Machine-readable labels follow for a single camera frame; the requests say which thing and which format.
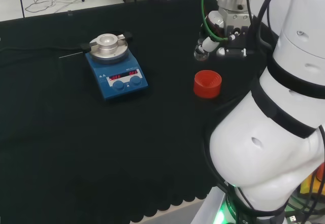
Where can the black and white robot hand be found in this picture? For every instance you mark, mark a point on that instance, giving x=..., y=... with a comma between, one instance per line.
x=236, y=43

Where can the clear glass round-bottom flask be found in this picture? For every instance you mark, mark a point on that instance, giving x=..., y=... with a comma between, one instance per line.
x=200, y=55

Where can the pale board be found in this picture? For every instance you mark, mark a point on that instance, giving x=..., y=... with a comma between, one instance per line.
x=177, y=211

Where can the yellow stop button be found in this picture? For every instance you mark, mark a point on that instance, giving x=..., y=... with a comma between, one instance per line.
x=312, y=180

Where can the blue heater with steel plate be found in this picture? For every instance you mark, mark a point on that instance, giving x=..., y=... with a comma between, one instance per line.
x=119, y=66

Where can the thin metal probe rod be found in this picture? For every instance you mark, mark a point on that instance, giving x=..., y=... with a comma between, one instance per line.
x=72, y=55

